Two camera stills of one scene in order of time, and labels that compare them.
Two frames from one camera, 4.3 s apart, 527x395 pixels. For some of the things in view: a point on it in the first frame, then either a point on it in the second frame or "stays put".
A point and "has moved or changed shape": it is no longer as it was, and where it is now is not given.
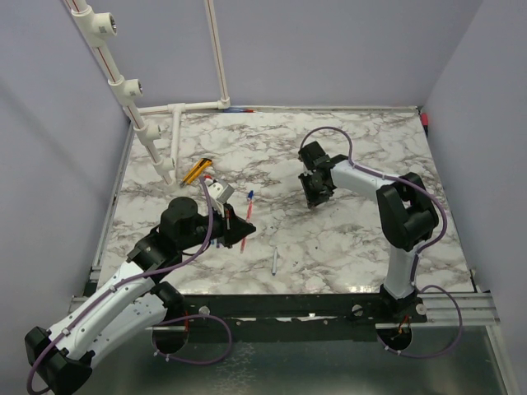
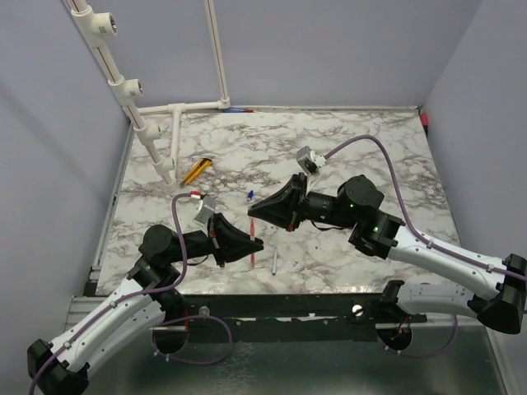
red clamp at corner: x=425 y=120 stays put
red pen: x=248 y=216 has moved or changed shape
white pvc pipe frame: x=88 y=26 stays put
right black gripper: x=314 y=199 -> x=283 y=207
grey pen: x=274 y=262 stays put
